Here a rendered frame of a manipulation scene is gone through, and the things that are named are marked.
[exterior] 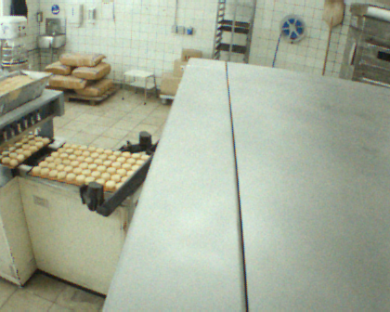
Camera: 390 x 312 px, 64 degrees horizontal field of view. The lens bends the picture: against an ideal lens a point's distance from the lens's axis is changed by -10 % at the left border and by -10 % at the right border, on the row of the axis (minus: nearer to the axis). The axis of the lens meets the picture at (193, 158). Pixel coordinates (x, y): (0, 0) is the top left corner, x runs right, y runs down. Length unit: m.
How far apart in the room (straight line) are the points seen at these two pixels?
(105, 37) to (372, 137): 6.11
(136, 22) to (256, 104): 5.77
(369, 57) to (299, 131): 4.40
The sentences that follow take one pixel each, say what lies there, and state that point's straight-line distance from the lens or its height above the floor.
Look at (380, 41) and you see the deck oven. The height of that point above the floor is 1.60.
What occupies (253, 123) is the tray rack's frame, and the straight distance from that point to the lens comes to 0.16.
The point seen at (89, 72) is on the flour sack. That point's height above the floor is 0.51.
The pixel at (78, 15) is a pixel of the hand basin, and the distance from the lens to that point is 6.34.
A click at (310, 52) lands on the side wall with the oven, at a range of 5.50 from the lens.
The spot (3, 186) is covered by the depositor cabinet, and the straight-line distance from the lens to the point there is 2.01.
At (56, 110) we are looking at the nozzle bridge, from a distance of 2.33.
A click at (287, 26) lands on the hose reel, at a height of 1.46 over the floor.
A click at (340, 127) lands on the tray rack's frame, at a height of 1.82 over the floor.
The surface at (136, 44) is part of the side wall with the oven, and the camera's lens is 5.99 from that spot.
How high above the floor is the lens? 1.88
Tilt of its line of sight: 28 degrees down
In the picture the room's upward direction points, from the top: 6 degrees clockwise
